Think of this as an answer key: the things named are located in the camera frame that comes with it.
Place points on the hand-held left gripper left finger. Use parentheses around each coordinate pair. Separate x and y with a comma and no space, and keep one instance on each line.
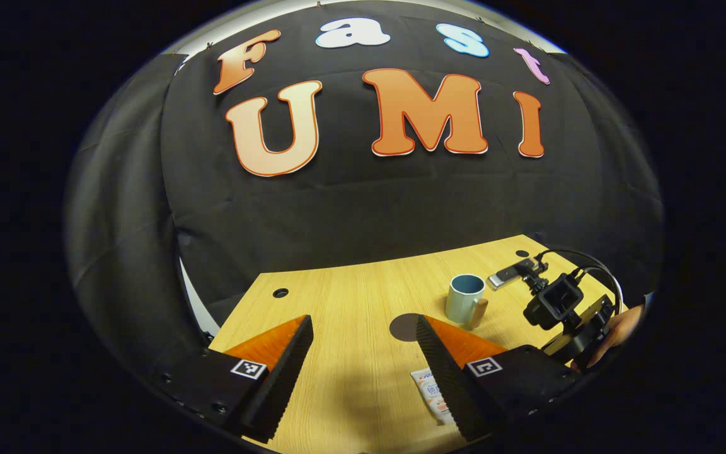
(287,372)

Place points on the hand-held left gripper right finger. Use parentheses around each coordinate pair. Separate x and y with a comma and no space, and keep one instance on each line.
(445,378)

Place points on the white toothpaste tube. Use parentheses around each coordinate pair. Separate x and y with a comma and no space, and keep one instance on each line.
(432,394)

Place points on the dark round coaster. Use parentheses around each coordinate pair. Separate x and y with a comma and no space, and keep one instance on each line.
(404,328)

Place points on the wooden desktop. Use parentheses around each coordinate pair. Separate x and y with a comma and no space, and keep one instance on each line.
(350,302)

